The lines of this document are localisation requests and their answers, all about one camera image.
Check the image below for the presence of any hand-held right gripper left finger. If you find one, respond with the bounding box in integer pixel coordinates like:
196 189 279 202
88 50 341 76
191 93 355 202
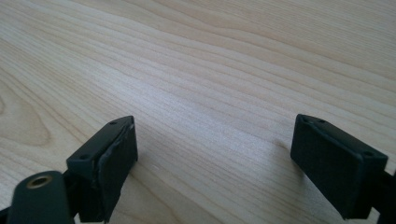
65 115 139 224

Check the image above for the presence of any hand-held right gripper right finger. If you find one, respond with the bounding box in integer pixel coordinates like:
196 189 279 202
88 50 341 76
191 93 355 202
290 113 389 221

